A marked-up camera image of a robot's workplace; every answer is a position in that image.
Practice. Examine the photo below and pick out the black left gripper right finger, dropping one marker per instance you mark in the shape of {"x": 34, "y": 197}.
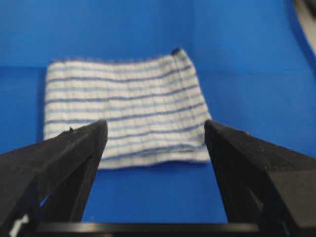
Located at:
{"x": 263, "y": 184}

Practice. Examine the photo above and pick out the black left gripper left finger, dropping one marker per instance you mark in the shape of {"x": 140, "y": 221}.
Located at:
{"x": 50, "y": 181}

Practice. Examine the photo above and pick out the white blue striped towel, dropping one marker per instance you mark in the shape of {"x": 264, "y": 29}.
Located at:
{"x": 154, "y": 109}

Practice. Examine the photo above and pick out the blue table mat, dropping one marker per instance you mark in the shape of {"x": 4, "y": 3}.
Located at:
{"x": 255, "y": 73}

